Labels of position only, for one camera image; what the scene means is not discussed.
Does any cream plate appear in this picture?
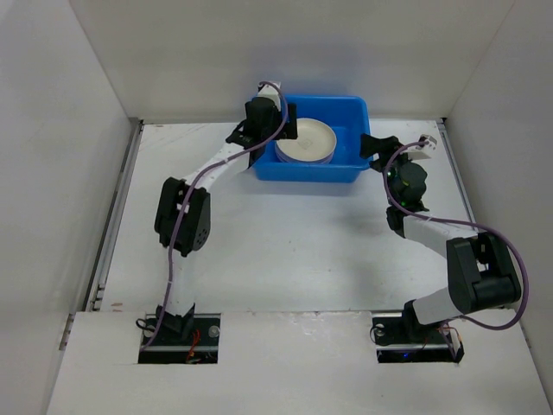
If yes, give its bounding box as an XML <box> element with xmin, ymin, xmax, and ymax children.
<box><xmin>275</xmin><ymin>118</ymin><xmax>337</xmax><ymax>151</ymax></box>

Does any small purple plate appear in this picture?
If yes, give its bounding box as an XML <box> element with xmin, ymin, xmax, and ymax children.
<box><xmin>275</xmin><ymin>146</ymin><xmax>334</xmax><ymax>164</ymax></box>

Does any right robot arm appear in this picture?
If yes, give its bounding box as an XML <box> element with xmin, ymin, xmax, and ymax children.
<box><xmin>359</xmin><ymin>134</ymin><xmax>529</xmax><ymax>343</ymax></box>

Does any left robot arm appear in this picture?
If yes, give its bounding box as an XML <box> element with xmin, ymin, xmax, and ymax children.
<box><xmin>154</xmin><ymin>96</ymin><xmax>298</xmax><ymax>342</ymax></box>

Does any blue plastic bin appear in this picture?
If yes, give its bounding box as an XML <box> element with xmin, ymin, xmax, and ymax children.
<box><xmin>253</xmin><ymin>94</ymin><xmax>370</xmax><ymax>183</ymax></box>

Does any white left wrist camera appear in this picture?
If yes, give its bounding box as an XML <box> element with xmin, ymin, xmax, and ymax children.
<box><xmin>257</xmin><ymin>80</ymin><xmax>281</xmax><ymax>101</ymax></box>

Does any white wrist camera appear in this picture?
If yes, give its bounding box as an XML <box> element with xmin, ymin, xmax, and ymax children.
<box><xmin>408</xmin><ymin>134</ymin><xmax>438</xmax><ymax>161</ymax></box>
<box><xmin>257</xmin><ymin>80</ymin><xmax>281</xmax><ymax>101</ymax></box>

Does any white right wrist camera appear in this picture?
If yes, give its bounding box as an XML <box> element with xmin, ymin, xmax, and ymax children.
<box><xmin>408</xmin><ymin>134</ymin><xmax>438</xmax><ymax>161</ymax></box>

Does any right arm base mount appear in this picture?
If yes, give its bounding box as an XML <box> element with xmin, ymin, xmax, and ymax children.
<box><xmin>370</xmin><ymin>312</ymin><xmax>465</xmax><ymax>364</ymax></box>

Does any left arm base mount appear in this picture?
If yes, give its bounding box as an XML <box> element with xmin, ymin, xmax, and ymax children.
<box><xmin>136</xmin><ymin>314</ymin><xmax>221</xmax><ymax>365</ymax></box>

